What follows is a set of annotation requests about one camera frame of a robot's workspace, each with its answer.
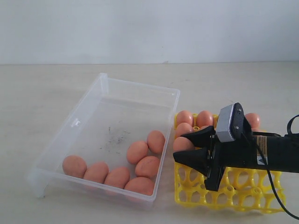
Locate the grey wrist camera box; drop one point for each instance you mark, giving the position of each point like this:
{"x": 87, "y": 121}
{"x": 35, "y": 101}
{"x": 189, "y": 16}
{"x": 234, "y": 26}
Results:
{"x": 232, "y": 124}

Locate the yellow plastic egg tray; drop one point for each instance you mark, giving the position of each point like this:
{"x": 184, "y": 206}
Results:
{"x": 240, "y": 189}

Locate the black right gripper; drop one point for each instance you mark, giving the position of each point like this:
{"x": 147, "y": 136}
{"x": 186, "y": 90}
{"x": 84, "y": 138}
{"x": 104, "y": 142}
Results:
{"x": 237, "y": 154}

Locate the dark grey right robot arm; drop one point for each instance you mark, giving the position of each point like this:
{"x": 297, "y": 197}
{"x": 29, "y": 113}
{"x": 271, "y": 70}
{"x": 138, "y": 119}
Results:
{"x": 274, "y": 152}

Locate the clear plastic bin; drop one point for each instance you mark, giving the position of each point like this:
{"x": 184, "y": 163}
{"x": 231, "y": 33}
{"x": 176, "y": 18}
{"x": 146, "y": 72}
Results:
{"x": 111, "y": 115}

